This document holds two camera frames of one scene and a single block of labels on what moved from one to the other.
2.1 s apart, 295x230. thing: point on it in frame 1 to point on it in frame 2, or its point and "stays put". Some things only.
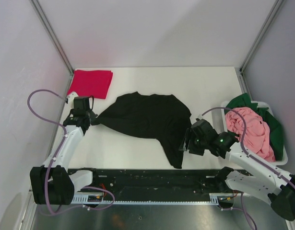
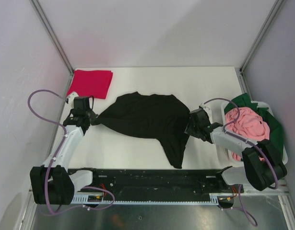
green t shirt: [243, 100] stays put
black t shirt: [165, 118] stays put
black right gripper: [190, 135] to [189, 130]
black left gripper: [92, 115] stays put
